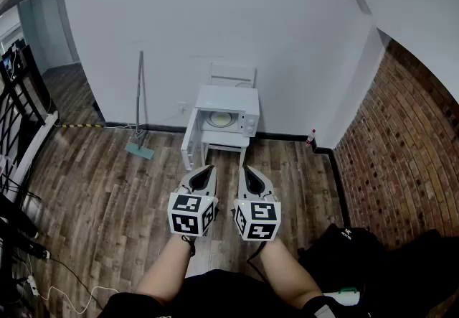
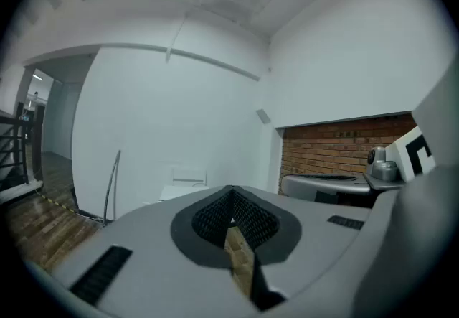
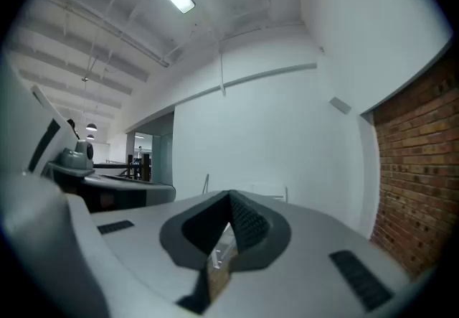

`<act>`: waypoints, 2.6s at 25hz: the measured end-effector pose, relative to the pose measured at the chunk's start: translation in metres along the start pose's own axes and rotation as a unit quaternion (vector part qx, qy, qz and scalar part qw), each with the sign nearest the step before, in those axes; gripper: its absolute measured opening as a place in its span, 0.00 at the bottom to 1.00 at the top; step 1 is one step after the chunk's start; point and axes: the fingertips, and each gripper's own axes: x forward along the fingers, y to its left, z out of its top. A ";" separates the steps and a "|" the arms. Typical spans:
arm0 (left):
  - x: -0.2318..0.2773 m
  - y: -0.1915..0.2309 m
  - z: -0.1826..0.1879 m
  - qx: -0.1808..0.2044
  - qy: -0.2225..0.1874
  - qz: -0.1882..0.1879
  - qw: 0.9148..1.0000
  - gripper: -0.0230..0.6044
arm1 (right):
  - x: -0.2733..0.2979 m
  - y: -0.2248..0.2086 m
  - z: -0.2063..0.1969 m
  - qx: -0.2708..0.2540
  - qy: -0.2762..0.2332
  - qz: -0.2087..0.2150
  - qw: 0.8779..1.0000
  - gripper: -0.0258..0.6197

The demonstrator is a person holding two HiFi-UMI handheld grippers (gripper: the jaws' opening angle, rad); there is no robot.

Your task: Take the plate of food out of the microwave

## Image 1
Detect person's right forearm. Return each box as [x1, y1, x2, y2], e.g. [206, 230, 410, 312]
[258, 237, 323, 309]

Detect white microwave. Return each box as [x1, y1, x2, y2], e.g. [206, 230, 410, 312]
[180, 85, 260, 171]

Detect person's left forearm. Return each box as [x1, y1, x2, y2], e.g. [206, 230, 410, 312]
[136, 234, 194, 305]

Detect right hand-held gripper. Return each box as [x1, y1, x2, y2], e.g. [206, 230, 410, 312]
[233, 164, 282, 242]

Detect small white table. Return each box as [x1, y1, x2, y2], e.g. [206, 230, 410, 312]
[199, 129, 250, 171]

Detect black wristband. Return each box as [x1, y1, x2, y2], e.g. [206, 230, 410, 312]
[302, 294, 347, 318]

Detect white cable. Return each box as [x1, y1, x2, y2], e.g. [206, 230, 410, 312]
[16, 258, 120, 314]

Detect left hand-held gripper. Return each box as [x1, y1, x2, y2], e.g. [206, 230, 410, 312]
[167, 164, 219, 238]

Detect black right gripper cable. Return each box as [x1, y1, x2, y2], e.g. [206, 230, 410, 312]
[246, 240, 269, 284]

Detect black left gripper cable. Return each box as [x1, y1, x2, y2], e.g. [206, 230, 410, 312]
[180, 234, 197, 257]

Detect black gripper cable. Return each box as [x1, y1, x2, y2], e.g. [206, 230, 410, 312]
[246, 240, 269, 284]
[180, 234, 197, 257]

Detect white chair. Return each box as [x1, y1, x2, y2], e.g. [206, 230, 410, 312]
[209, 62, 257, 89]

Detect black metal railing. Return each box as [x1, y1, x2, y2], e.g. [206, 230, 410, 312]
[0, 42, 55, 181]

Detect person's black clothing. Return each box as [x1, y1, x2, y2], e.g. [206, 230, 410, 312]
[95, 268, 326, 318]

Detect white power strip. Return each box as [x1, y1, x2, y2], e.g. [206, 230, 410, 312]
[25, 274, 41, 298]

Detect teal flat mop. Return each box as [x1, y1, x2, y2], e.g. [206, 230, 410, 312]
[124, 50, 156, 162]

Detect black bag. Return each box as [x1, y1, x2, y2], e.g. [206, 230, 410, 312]
[296, 223, 459, 318]

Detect white container with green handle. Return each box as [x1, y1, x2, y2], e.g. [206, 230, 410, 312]
[323, 286, 361, 307]

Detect white round plate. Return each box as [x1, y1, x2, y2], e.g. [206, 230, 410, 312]
[205, 111, 236, 128]

